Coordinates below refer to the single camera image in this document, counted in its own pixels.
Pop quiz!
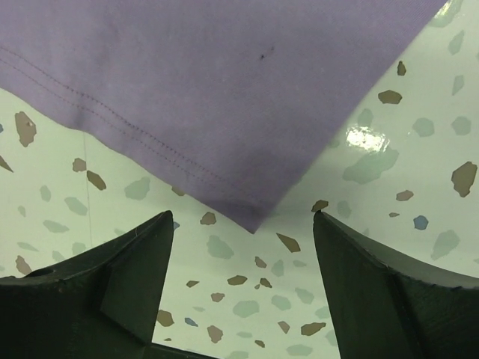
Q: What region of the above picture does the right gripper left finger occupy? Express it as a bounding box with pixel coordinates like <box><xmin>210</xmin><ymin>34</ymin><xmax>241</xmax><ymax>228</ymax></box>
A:
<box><xmin>0</xmin><ymin>209</ymin><xmax>175</xmax><ymax>359</ymax></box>

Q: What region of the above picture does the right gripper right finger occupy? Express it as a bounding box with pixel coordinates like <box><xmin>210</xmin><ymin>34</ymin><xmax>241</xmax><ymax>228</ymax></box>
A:
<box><xmin>313</xmin><ymin>211</ymin><xmax>478</xmax><ymax>358</ymax></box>

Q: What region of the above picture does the lavender t shirt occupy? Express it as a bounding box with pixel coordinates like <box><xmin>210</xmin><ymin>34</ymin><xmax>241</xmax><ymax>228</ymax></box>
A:
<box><xmin>1</xmin><ymin>0</ymin><xmax>442</xmax><ymax>232</ymax></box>

